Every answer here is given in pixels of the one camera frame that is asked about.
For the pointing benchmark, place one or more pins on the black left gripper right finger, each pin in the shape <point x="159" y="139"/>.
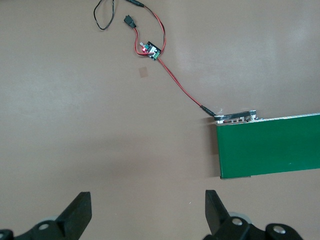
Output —
<point x="230" y="225"/>

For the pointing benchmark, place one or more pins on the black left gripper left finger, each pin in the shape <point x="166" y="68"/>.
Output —
<point x="62" y="222"/>

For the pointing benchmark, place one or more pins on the green belt conveyor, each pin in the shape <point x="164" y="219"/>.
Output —
<point x="270" y="147"/>

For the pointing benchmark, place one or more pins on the black barrel power plug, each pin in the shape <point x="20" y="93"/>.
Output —
<point x="208" y="110"/>

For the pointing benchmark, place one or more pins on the square clear tape patch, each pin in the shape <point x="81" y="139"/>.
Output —
<point x="143" y="72"/>

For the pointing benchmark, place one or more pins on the small motor controller board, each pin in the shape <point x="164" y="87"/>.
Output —
<point x="151" y="50"/>

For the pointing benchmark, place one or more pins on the small black connector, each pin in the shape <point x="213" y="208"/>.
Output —
<point x="129" y="20"/>

